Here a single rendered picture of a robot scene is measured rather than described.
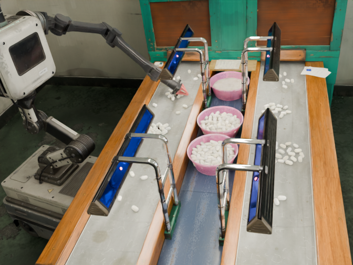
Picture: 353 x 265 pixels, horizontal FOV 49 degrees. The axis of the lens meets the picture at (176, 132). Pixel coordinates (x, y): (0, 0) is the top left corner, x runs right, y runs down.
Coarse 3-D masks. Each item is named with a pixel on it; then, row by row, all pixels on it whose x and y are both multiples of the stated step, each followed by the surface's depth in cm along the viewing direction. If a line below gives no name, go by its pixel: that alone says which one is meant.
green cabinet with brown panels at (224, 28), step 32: (160, 0) 265; (192, 0) 260; (224, 0) 256; (256, 0) 250; (288, 0) 247; (320, 0) 243; (160, 32) 281; (224, 32) 270; (256, 32) 263; (288, 32) 260; (320, 32) 255
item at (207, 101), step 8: (184, 40) 234; (192, 40) 233; (200, 40) 232; (176, 48) 223; (184, 48) 222; (192, 48) 220; (200, 56) 222; (208, 56) 238; (200, 64) 225; (208, 64) 241; (208, 72) 244; (208, 80) 245; (208, 88) 251; (208, 96) 254; (208, 104) 246
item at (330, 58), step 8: (152, 56) 293; (160, 56) 292; (216, 56) 281; (224, 56) 280; (232, 56) 278; (240, 56) 277; (248, 56) 275; (256, 56) 274; (312, 56) 265; (320, 56) 263; (328, 56) 262; (336, 56) 261; (328, 64) 265; (336, 64) 264; (336, 72) 268; (328, 80) 273; (328, 88) 279; (328, 96) 283
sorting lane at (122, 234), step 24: (192, 72) 278; (192, 96) 251; (168, 120) 232; (144, 144) 216; (144, 168) 200; (120, 192) 187; (144, 192) 185; (96, 216) 177; (120, 216) 175; (144, 216) 173; (96, 240) 166; (120, 240) 164; (72, 264) 157; (96, 264) 156; (120, 264) 154
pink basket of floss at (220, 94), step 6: (222, 72) 267; (228, 72) 267; (234, 72) 266; (216, 78) 266; (222, 78) 268; (240, 78) 265; (216, 90) 251; (222, 90) 247; (228, 90) 246; (234, 90) 246; (240, 90) 249; (216, 96) 258; (222, 96) 253; (228, 96) 251; (234, 96) 251; (240, 96) 254
